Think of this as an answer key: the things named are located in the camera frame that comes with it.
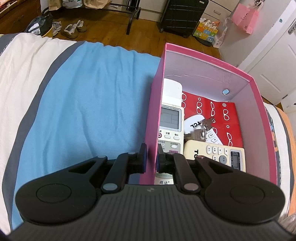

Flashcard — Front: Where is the white TCL remote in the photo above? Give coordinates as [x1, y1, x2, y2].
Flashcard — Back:
[184, 114, 223, 145]

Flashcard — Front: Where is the metal key bunch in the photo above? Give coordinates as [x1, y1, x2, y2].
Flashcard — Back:
[191, 117, 216, 142]

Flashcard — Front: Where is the white printed plastic bag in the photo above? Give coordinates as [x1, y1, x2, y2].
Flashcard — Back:
[62, 0, 83, 9]

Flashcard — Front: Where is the cream yellowed remote control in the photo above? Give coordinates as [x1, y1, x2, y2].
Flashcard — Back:
[183, 140, 246, 172]

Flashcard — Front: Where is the red glasses-print bag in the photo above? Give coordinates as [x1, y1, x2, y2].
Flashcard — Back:
[182, 91, 243, 148]

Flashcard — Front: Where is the striped blue white bedsheet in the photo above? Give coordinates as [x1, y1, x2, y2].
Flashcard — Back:
[1, 33, 295, 234]

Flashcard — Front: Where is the wooden nightstand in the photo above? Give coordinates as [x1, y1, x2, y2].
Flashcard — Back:
[1, 0, 41, 34]

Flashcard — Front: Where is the black hard-shell suitcase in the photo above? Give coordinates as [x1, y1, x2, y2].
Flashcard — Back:
[159, 0, 209, 38]

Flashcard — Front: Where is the colourful cartoon gift bag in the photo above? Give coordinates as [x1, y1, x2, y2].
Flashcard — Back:
[192, 18, 220, 46]

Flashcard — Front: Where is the white room door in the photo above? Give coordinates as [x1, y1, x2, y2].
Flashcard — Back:
[239, 1, 295, 104]

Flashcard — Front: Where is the brown paper bag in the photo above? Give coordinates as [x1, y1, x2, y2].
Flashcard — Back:
[83, 0, 112, 9]

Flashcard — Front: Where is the black bag on floor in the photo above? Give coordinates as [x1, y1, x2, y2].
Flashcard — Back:
[24, 8, 53, 36]

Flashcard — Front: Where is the black metal clothes rack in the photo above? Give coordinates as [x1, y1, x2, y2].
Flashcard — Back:
[46, 1, 141, 35]

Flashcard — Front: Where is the pink cardboard box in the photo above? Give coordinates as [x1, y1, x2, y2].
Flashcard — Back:
[139, 43, 278, 185]

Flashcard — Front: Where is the grey white sneaker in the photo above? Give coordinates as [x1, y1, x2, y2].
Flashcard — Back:
[75, 20, 87, 33]
[61, 24, 78, 39]

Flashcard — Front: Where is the pink paper gift bag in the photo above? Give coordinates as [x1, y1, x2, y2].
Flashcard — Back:
[231, 1, 264, 35]

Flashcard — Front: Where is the white universal AC remote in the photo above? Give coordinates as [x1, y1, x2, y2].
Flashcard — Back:
[153, 78, 185, 186]

